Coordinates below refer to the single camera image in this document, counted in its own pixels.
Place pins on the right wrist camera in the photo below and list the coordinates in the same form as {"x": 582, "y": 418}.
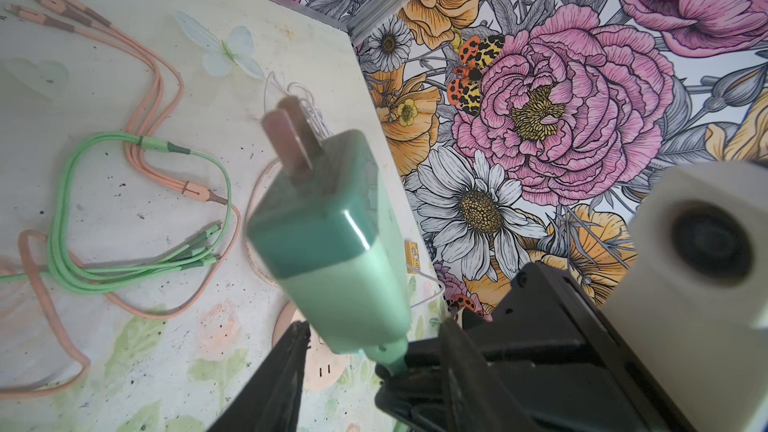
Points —
{"x": 693, "y": 307}

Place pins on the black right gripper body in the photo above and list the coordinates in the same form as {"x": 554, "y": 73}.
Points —
{"x": 554, "y": 351}

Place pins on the yellow square sticker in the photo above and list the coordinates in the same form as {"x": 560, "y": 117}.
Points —
{"x": 413, "y": 262}

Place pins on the pink round power socket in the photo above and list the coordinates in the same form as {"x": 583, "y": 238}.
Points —
{"x": 323, "y": 367}

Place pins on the green USB charger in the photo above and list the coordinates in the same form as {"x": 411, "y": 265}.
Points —
{"x": 327, "y": 233}

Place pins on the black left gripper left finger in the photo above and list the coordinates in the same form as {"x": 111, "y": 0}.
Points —
{"x": 271, "y": 400}

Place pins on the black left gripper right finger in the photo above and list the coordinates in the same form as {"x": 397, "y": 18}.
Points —
{"x": 475, "y": 399}

